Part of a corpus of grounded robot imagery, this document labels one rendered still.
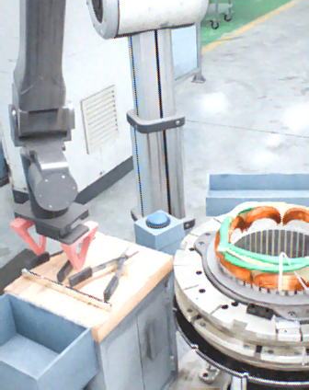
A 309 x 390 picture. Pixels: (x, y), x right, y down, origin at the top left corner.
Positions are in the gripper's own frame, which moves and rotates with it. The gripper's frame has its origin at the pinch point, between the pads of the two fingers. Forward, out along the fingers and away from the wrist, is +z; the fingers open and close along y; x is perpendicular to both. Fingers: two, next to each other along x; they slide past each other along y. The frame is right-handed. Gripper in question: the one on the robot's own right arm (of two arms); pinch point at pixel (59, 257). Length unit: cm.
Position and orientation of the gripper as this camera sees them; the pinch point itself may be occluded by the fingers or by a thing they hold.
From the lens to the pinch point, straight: 90.9
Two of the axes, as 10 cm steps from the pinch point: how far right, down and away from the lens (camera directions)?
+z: 0.7, 8.8, 4.8
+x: 5.5, -4.3, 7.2
